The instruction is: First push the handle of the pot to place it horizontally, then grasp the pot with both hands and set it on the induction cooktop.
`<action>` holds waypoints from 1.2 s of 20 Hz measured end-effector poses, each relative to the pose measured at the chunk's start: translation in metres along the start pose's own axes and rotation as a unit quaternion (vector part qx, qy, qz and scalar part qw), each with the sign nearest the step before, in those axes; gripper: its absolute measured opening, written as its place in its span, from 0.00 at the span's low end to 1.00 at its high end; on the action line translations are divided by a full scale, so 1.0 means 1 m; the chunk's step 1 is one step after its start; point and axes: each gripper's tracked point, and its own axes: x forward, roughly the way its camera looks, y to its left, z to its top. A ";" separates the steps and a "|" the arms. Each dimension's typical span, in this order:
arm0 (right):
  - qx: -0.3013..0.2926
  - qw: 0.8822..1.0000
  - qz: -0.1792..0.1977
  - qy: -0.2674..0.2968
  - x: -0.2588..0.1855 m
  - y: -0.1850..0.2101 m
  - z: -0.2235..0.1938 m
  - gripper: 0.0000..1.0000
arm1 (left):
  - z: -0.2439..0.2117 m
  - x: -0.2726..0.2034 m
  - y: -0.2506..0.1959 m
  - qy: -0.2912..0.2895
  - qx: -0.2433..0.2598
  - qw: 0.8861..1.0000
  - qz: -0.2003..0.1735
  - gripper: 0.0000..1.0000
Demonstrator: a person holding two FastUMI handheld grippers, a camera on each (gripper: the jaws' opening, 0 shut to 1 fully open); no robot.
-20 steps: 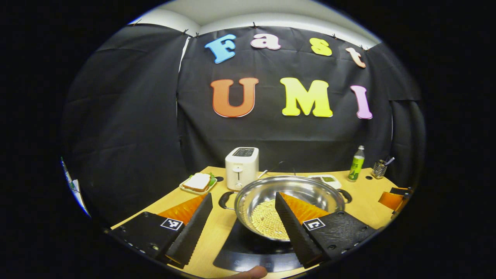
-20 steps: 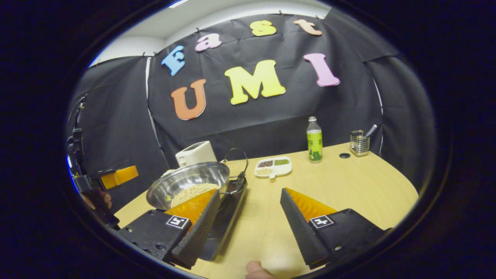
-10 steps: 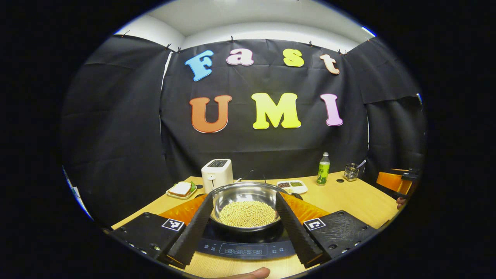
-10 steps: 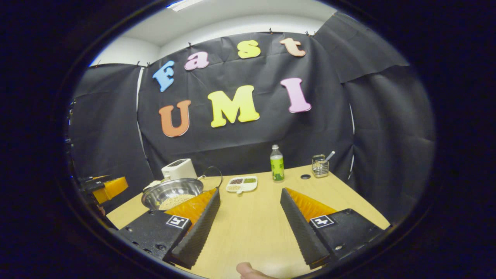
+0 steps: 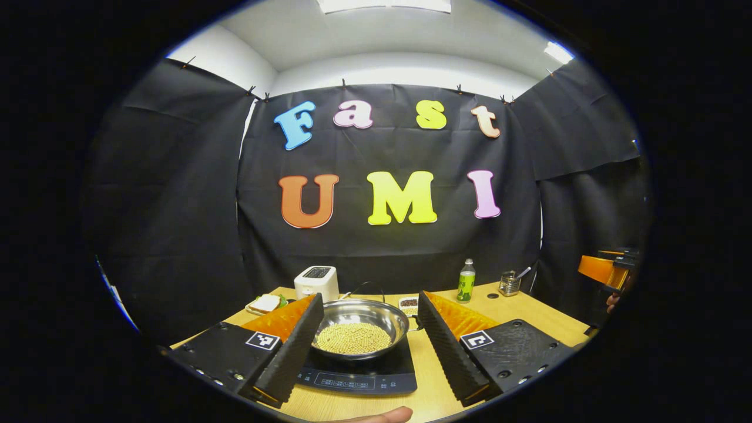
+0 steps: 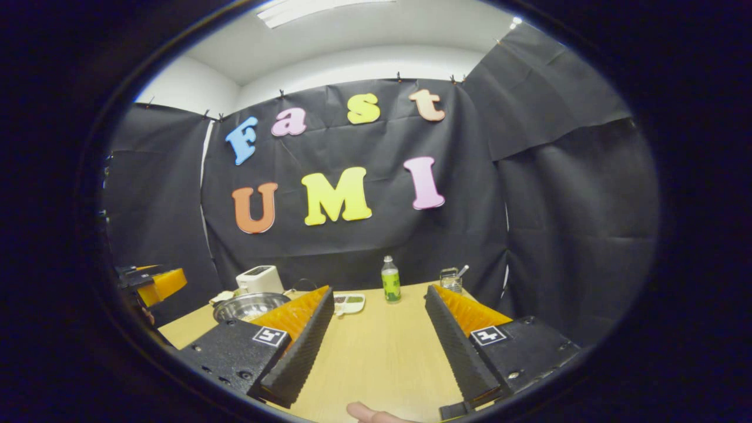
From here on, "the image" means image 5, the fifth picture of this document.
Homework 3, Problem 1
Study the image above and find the white toaster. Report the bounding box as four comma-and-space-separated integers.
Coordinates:
294, 266, 340, 303

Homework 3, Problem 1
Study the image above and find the black power cable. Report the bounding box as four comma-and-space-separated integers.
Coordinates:
341, 281, 387, 303

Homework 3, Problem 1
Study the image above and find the small ceiling light panel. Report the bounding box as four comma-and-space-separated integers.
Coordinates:
543, 41, 574, 65

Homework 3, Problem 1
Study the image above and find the sandwich on small plate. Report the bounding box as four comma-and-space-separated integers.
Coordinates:
246, 293, 288, 316

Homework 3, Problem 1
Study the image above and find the green label plastic bottle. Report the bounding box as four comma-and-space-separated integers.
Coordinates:
457, 258, 476, 303

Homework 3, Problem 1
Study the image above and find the black induction cooktop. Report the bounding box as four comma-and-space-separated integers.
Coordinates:
296, 335, 418, 395

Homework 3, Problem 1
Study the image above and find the long ceiling light panel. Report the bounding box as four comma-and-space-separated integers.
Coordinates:
317, 0, 452, 14

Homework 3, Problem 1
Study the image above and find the steel pot with black handle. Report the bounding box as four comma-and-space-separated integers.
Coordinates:
311, 298, 424, 361

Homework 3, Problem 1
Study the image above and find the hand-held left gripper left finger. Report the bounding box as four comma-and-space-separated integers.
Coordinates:
167, 293, 325, 409

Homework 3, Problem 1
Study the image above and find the black backdrop cloth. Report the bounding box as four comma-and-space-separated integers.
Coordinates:
85, 59, 653, 344

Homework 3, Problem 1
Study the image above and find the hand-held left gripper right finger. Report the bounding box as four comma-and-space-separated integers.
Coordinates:
416, 290, 576, 408

